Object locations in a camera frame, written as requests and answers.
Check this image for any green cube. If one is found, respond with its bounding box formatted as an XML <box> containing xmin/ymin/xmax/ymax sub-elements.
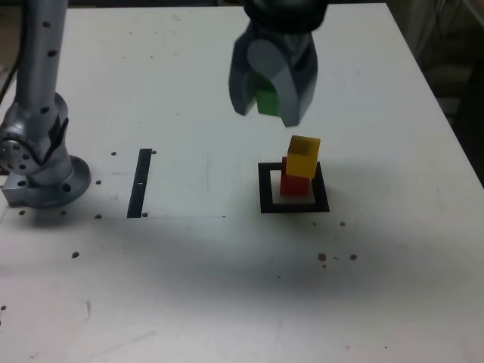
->
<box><xmin>256</xmin><ymin>88</ymin><xmax>281</xmax><ymax>116</ymax></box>

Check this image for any yellow cube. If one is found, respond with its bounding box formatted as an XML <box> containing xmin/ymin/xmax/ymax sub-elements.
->
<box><xmin>285</xmin><ymin>135</ymin><xmax>321</xmax><ymax>179</ymax></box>

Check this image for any black tape square outline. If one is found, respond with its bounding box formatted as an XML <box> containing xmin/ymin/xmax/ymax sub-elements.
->
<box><xmin>257</xmin><ymin>161</ymin><xmax>330</xmax><ymax>215</ymax></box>

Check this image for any black tape strip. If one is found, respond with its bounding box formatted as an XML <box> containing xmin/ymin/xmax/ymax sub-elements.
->
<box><xmin>126</xmin><ymin>148</ymin><xmax>154</xmax><ymax>219</ymax></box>

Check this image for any red cube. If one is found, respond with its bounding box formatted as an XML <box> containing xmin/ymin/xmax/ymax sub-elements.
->
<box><xmin>279</xmin><ymin>157</ymin><xmax>312</xmax><ymax>197</ymax></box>

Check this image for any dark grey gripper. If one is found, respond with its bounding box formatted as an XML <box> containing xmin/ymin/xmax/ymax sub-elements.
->
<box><xmin>228</xmin><ymin>21</ymin><xmax>321</xmax><ymax>128</ymax></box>

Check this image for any white metal rack frame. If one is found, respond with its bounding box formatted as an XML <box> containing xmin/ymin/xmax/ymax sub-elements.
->
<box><xmin>402</xmin><ymin>0</ymin><xmax>461</xmax><ymax>67</ymax></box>

